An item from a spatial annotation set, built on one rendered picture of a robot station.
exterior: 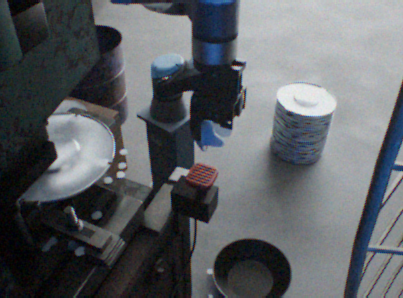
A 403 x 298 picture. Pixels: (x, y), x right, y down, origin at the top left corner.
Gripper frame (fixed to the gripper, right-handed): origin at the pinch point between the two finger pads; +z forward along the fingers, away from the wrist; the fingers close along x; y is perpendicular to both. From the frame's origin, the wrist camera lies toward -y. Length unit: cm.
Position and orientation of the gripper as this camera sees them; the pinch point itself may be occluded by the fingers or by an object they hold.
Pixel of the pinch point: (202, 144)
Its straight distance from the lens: 78.1
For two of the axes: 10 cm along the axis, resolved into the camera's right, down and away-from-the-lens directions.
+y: 9.1, 2.8, -3.0
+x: 4.1, -6.2, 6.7
